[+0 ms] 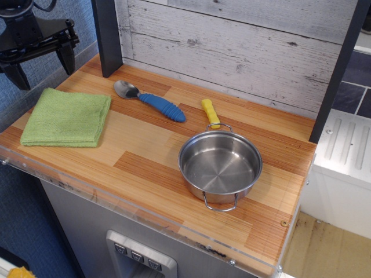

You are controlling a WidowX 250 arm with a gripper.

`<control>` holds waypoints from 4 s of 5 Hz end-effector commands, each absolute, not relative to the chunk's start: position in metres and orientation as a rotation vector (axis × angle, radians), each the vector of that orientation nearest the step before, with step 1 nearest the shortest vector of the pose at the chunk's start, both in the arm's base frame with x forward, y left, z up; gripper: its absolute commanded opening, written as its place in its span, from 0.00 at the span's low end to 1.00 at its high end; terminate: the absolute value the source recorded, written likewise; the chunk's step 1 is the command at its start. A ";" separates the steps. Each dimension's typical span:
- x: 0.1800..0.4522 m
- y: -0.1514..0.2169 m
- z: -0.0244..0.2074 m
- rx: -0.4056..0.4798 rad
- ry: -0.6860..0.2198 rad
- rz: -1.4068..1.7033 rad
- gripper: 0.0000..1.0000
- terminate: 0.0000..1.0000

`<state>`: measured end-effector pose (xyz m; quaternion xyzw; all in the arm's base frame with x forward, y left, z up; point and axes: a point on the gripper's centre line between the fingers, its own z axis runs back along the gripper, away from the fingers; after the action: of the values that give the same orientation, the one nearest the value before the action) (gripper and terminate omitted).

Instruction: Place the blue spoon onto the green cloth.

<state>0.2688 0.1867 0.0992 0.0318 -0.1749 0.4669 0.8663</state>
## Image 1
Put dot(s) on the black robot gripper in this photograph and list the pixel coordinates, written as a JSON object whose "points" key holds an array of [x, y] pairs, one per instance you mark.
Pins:
{"points": [[27, 36]]}

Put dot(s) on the blue handled metal spoon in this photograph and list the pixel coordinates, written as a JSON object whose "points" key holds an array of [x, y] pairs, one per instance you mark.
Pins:
{"points": [[128, 91]]}

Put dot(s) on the green folded cloth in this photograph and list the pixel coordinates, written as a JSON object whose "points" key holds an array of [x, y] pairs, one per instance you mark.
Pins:
{"points": [[61, 119]]}

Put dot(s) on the stainless steel pot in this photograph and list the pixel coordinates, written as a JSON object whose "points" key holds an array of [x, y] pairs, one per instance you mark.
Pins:
{"points": [[219, 166]]}

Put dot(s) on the yellow object bottom corner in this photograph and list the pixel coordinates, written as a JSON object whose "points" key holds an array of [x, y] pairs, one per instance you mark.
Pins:
{"points": [[20, 273]]}

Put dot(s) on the silver dispenser button panel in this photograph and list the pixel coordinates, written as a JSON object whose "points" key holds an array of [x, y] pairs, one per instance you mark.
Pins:
{"points": [[131, 258]]}

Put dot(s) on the clear acrylic edge guard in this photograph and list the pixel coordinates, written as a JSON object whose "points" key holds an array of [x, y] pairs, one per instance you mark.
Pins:
{"points": [[143, 196]]}

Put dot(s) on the dark grey left post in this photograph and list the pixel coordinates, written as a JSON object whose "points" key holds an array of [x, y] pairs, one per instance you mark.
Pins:
{"points": [[107, 32]]}

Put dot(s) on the dark grey post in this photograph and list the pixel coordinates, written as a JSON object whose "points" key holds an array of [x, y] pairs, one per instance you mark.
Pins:
{"points": [[107, 32], [350, 40]]}

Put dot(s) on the yellow plastic handle utensil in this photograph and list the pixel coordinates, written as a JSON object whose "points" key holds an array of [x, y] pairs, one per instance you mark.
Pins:
{"points": [[210, 113]]}

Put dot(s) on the dark grey right post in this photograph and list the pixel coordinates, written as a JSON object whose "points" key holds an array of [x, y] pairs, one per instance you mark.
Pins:
{"points": [[350, 40]]}

